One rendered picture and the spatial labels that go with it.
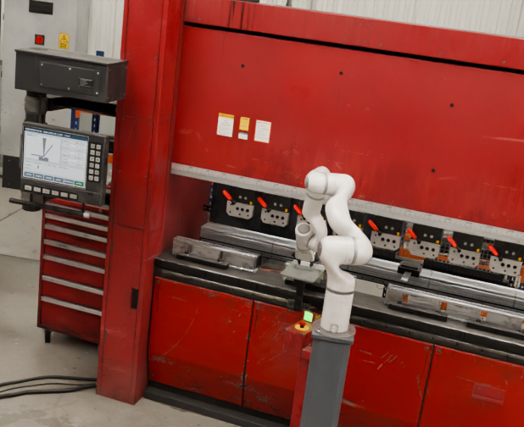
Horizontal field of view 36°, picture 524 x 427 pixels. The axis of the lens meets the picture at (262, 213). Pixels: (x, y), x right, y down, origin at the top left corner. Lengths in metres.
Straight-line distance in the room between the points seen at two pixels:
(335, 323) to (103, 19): 5.79
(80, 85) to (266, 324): 1.58
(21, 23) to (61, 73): 4.58
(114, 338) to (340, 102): 1.83
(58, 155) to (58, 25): 4.46
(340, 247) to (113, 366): 1.87
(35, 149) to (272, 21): 1.35
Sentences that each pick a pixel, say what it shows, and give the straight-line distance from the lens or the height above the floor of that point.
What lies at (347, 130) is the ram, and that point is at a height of 1.74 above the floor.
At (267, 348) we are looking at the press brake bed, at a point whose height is 0.51.
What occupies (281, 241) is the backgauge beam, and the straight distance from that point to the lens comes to 4.62.
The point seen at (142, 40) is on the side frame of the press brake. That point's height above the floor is 2.05.
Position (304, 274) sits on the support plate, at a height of 1.00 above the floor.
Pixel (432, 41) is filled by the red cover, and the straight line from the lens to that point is 3.94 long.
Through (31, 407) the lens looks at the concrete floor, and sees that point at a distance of 4.72.
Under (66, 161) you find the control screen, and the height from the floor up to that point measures 1.44.
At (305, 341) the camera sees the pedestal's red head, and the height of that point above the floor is 0.74.
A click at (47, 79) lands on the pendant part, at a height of 1.83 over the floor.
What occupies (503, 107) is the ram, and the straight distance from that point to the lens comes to 3.95.
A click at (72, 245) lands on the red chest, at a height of 0.73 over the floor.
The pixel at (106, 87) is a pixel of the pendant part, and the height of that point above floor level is 1.83.
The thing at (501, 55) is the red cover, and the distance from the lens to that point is 3.92.
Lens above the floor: 2.38
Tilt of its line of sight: 16 degrees down
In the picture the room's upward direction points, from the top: 7 degrees clockwise
